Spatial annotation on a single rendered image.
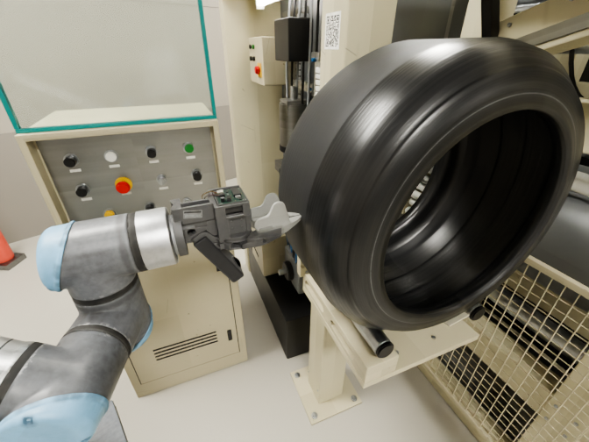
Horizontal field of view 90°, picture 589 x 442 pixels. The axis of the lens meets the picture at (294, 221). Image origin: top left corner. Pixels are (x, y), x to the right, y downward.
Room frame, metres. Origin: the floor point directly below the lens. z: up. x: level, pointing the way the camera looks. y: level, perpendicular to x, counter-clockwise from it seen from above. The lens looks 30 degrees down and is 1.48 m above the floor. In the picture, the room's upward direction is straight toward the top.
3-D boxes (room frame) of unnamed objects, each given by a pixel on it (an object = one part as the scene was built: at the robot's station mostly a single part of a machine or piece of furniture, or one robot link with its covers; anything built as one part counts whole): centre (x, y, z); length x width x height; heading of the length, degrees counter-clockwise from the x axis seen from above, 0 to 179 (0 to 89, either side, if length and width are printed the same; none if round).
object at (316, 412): (0.87, -0.15, 0.01); 0.27 x 0.27 x 0.02; 22
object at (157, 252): (0.38, 0.21, 1.22); 0.10 x 0.05 x 0.09; 22
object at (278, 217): (0.44, 0.03, 1.23); 0.09 x 0.03 x 0.06; 112
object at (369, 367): (0.58, -0.13, 0.83); 0.36 x 0.09 x 0.06; 22
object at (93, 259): (0.35, 0.29, 1.22); 0.12 x 0.09 x 0.10; 112
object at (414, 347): (0.64, -0.26, 0.80); 0.37 x 0.36 x 0.02; 112
